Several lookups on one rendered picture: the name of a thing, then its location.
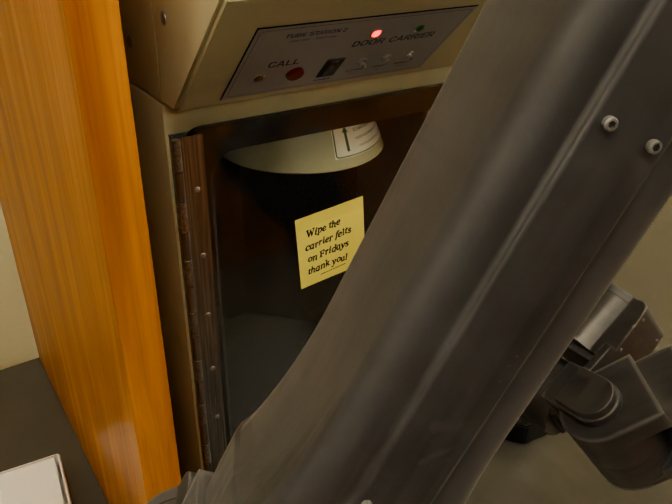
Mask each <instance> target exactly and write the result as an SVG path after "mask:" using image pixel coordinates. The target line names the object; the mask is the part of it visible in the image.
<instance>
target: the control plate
mask: <svg viewBox="0 0 672 504"><path fill-rule="evenodd" d="M477 7H478V5H470V6H461V7H451V8H442V9H433V10H423V11H414V12H404V13H395V14H386V15H376V16H367V17H357V18H348V19H339V20H329V21H320V22H310V23H301V24H292V25H282V26H273V27H263V28H257V30H256V32H255V34H254V35H253V37H252V39H251V41H250V43H249V45H248V47H247V49H246V51H245V53H244V55H243V56H242V58H241V60H240V62H239V64H238V66H237V68H236V70H235V72H234V74H233V76H232V77H231V79H230V81H229V83H228V85H227V87H226V89H225V91H224V93H223V95H222V97H221V98H220V100H226V99H232V98H238V97H244V96H250V95H256V94H262V93H268V92H275V91H281V90H287V89H293V88H299V87H305V86H311V85H317V84H324V83H330V82H336V81H342V80H348V79H354V78H360V77H366V76H373V75H379V74H385V73H391V72H397V71H403V70H409V69H415V68H420V67H421V66H422V65H423V64H424V63H425V61H426V60H427V59H428V58H429V57H430V56H431V55H432V54H433V53H434V52H435V51H436V50H437V49H438V48H439V47H440V46H441V45H442V44H443V42H444V41H445V40H446V39H447V38H448V37H449V36H450V35H451V34H452V33H453V32H454V31H455V30H456V29H457V28H458V27H459V26H460V24H461V23H462V22H463V21H464V20H465V19H466V18H467V17H468V16H469V15H470V14H471V13H472V12H473V11H474V10H475V9H476V8H477ZM424 23H425V24H426V25H427V26H426V28H425V29H424V30H422V31H420V32H414V29H415V28H416V27H417V26H418V25H420V24H424ZM377 29H382V30H383V32H382V34H381V35H379V36H378V37H375V38H370V34H371V33H372V32H373V31H374V30H377ZM410 51H413V52H414V54H413V55H412V57H413V59H412V60H410V61H409V60H408V58H404V57H403V56H404V55H405V54H406V53H408V52H410ZM388 54H389V55H391V57H390V59H389V60H390V63H388V64H385V62H382V61H380V59H381V58H382V57H383V56H386V55H388ZM343 57H346V59H345V60H344V61H343V63H342V64H341V65H340V67H339V68H338V69H337V71H336V72H335V73H334V75H332V76H325V77H319V78H316V76H317V74H318V73H319V72H320V70H321V69H322V67H323V66H324V65H325V63H326V62H327V61H328V60H329V59H336V58H343ZM363 58H366V59H367V61H366V62H365V64H366V66H365V67H364V68H361V66H360V65H359V66H358V65H356V63H357V61H358V60H360V59H363ZM297 67H302V68H303V69H304V75H303V76H302V77H301V78H299V79H297V80H294V81H289V80H287V78H286V74H287V72H289V71H290V70H292V69H294V68H297ZM259 74H265V76H266V77H265V79H264V80H262V81H260V82H257V83H253V82H252V78H253V77H255V76H256V75H259Z"/></svg>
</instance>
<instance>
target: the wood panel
mask: <svg viewBox="0 0 672 504"><path fill-rule="evenodd" d="M0 202H1V206H2V210H3V214H4V218H5V222H6V226H7V230H8V234H9V238H10V242H11V246H12V250H13V254H14V258H15V262H16V266H17V270H18V274H19V278H20V282H21V286H22V290H23V294H24V298H25V302H26V306H27V310H28V314H29V318H30V322H31V326H32V330H33V334H34V338H35V342H36V346H37V350H38V354H39V358H40V360H41V362H42V364H43V366H44V368H45V371H46V373H47V375H48V377H49V379H50V381H51V383H52V385H53V387H54V390H55V392H56V394H57V396H58V398H59V400H60V402H61V404H62V406H63V409H64V411H65V413H66V415H67V417H68V419H69V421H70V423H71V425H72V428H73V430H74V432H75V434H76V436H77V438H78V440H79V442H80V445H81V447H82V449H83V451H84V453H85V455H86V457H87V459H88V461H89V464H90V466H91V468H92V470H93V472H94V474H95V476H96V478H97V480H98V483H99V485H100V487H101V489H102V491H103V493H104V495H105V497H106V499H107V502H108V504H147V503H148V502H149V501H150V500H151V499H152V498H153V497H155V496H156V495H158V494H159V493H161V492H163V491H165V490H168V489H170V488H173V487H177V486H178V485H179V484H180V482H181V475H180V467H179V460H178V452H177V444H176V437H175V429H174V421H173V414H172V406H171V399H170V391H169V383H168V376H167V368H166V360H165V353H164V345H163V337H162V330H161V322H160V315H159V307H158V299H157V292H156V284H155V276H154V269H153V261H152V253H151V246H150V238H149V230H148V223H147V215H146V208H145V200H144V192H143V185H142V177H141V169H140V162H139V154H138V146H137V139H136V131H135V124H134V116H133V108H132V101H131V93H130V85H129V78H128V70H127V62H126V55H125V47H124V39H123V32H122V24H121V17H120V9H119V1H118V0H0Z"/></svg>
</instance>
